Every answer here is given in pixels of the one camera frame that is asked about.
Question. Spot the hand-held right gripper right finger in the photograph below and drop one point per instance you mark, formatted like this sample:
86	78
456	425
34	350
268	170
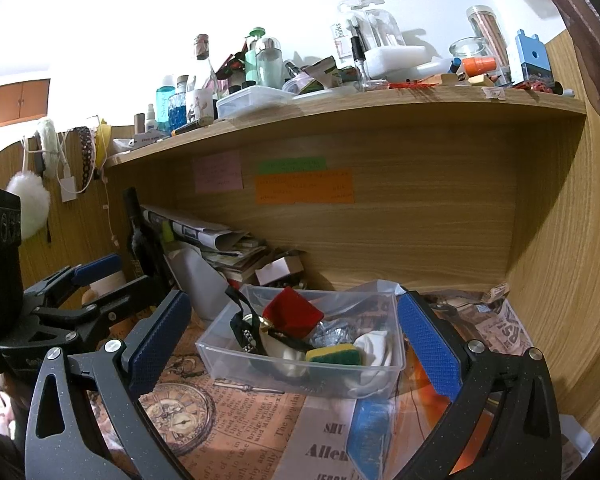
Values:
430	345

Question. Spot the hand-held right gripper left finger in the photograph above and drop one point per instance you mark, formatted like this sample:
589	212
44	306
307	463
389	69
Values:
162	330

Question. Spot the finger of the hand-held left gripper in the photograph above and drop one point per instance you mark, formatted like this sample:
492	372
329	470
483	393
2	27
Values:
97	266
130	295

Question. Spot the white sock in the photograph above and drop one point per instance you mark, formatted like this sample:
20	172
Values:
377	347

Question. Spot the yellow green sponge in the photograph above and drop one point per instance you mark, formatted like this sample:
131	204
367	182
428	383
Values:
335	355

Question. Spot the silver foil wrap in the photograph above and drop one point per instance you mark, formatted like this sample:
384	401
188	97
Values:
332	332

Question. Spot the cream satin cloth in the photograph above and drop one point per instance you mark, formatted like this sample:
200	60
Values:
282	357

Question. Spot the red velvet cloth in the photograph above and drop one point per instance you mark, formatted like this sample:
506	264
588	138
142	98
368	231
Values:
292	312

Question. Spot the clear plastic container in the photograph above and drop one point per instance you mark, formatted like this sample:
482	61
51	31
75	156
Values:
290	382

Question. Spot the orange paper sheet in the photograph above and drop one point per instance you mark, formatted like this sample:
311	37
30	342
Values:
422	377

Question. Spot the dark wine bottle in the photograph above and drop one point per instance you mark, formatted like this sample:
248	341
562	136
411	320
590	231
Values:
140	240

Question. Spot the white paper sheet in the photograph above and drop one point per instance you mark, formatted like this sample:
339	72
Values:
197	280

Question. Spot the white fluffy pom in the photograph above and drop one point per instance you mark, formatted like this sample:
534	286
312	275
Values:
30	205

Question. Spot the white charger plug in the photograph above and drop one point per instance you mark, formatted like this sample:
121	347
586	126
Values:
68	189

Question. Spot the stack of newspapers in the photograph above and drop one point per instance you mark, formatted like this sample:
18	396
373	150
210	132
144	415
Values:
215	245

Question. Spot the blue packet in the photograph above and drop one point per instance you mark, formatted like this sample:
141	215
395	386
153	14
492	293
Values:
370	435

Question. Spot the patterned headband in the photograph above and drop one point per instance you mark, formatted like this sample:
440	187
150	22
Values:
86	152

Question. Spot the newspaper print mat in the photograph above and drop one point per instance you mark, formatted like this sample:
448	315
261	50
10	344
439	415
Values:
240	425

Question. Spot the yellow hanging cloth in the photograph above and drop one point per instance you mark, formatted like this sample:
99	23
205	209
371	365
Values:
105	140

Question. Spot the small cardboard box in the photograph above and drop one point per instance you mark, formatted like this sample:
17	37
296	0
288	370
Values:
277	272

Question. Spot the fuzzy white duster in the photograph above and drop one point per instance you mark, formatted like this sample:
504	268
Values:
47	142

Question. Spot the brown tube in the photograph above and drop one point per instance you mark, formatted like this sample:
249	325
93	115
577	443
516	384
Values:
139	122

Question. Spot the pink sticky note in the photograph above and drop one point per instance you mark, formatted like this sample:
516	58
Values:
219	172

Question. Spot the small white spray bottle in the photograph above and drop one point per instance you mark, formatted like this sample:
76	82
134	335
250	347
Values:
151	119

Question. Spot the black tube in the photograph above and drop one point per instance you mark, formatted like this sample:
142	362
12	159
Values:
192	126

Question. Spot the blue beads bottle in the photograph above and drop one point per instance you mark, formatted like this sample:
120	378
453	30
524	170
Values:
179	112

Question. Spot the blue liquid bottle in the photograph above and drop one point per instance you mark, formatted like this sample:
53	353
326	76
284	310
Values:
164	105

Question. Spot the white printed mug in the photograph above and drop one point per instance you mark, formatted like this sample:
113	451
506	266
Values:
200	105

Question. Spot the orange sticky note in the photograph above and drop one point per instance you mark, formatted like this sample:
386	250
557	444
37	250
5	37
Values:
305	187

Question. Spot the green sticky note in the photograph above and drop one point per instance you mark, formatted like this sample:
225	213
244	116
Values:
290	165

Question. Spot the corked clear glass bottle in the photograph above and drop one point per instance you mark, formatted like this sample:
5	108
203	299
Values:
206	67

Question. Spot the clear lidded plastic box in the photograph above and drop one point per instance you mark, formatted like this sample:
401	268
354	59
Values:
255	102

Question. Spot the wooden shelf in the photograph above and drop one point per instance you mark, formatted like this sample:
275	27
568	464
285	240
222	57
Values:
355	110

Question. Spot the mint green pump bottle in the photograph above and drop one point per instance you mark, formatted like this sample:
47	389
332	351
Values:
251	62

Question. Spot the frosted bottle silver cap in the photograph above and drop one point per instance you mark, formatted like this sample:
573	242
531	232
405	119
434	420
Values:
270	67

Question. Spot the orange capped white bottle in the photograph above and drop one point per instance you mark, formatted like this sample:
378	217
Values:
480	65

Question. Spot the white foam block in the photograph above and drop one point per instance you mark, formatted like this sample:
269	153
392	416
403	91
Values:
397	60

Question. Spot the clear black-capped perfume bottle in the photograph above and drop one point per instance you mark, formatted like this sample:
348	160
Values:
360	65

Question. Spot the glass jar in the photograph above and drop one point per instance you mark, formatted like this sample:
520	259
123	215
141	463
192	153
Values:
467	50

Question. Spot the blue plastic box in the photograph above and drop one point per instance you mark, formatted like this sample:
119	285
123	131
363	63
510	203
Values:
532	57

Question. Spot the clear canister brown sticks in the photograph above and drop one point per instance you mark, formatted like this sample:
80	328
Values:
490	35

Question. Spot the clear printed tall bottle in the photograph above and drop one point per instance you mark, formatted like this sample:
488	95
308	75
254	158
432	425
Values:
339	40

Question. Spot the clear plastic packaging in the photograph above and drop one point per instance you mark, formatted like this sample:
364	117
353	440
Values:
380	25

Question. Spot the brown hanging cloth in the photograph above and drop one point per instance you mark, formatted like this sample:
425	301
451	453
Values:
585	20

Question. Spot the wooden wall cabinet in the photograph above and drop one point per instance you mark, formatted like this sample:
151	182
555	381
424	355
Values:
10	102

